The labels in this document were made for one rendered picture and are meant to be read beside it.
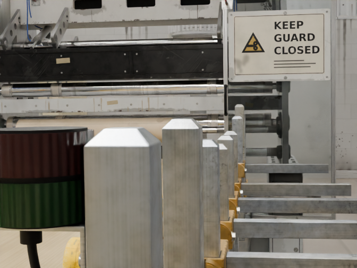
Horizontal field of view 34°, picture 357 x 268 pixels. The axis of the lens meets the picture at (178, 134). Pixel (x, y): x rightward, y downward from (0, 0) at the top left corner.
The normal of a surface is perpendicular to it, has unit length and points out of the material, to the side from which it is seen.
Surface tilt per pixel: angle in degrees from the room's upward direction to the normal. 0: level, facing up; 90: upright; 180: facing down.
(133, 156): 90
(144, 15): 90
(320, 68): 90
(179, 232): 90
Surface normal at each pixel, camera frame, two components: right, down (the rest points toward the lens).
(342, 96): -0.08, 0.05
